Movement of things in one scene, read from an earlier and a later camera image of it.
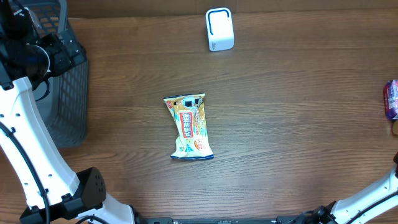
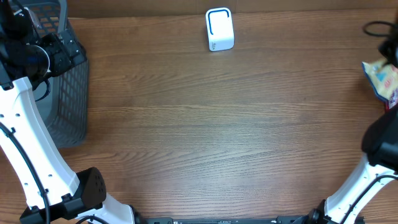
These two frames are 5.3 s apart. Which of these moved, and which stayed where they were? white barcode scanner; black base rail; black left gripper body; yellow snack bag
Moved: yellow snack bag
Stayed: black left gripper body; white barcode scanner; black base rail
